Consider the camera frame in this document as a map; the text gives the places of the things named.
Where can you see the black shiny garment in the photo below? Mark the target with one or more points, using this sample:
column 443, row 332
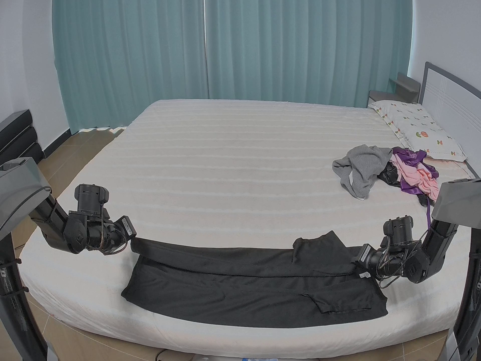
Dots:
column 389, row 175

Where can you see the bed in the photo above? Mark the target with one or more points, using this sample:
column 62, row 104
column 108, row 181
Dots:
column 225, row 152

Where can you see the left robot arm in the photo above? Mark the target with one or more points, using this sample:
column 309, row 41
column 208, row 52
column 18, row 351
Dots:
column 49, row 216

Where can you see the grey bedside table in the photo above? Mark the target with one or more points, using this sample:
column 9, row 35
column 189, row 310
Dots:
column 407, row 83

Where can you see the grey garment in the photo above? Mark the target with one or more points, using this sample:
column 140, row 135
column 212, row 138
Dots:
column 360, row 164

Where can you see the black chest of drawers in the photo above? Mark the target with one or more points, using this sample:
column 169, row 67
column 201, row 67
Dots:
column 18, row 137

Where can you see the blue-green curtain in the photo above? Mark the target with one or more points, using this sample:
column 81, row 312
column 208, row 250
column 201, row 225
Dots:
column 131, row 51
column 300, row 36

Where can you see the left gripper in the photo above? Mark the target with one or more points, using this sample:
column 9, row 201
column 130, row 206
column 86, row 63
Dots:
column 116, row 235

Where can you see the white printed pillow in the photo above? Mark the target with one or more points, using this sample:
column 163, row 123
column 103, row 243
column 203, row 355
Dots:
column 417, row 124

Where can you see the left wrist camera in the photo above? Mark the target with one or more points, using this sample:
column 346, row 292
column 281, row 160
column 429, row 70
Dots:
column 105, row 196

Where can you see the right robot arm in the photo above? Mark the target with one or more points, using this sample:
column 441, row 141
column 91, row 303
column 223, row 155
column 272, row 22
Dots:
column 436, row 235

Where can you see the black T-shirt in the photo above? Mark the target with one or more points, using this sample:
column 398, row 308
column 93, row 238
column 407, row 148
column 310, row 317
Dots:
column 244, row 276

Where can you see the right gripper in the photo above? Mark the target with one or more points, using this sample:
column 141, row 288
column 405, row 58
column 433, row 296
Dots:
column 375, row 261

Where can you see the pink garment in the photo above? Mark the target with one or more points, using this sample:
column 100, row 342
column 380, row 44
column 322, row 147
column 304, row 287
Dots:
column 411, row 175

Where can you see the purple garment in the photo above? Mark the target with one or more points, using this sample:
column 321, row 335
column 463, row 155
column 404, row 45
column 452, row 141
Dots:
column 407, row 154

